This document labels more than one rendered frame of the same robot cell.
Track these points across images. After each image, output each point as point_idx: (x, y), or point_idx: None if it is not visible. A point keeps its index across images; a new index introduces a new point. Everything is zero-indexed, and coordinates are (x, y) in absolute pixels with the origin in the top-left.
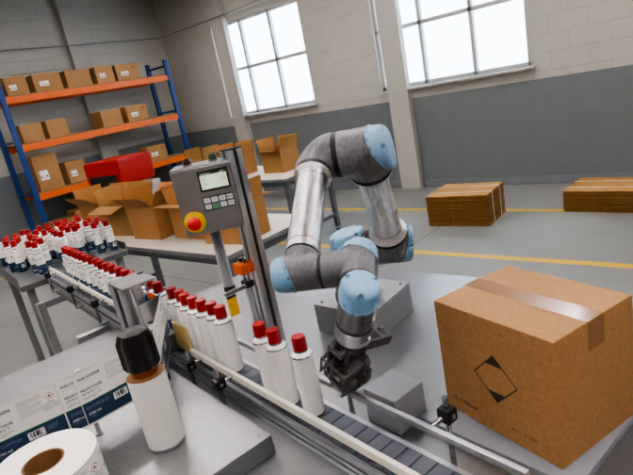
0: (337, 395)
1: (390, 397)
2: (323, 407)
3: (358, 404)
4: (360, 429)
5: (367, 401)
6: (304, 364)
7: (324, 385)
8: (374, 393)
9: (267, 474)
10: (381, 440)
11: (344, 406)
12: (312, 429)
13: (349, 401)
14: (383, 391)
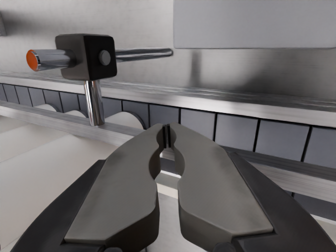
0: (106, 25)
1: (297, 30)
2: (137, 128)
3: (154, 20)
4: (247, 137)
5: (297, 192)
6: (20, 233)
7: (72, 20)
8: (221, 47)
9: (164, 213)
10: (334, 152)
11: (138, 44)
12: (161, 170)
13: (152, 58)
14: (247, 17)
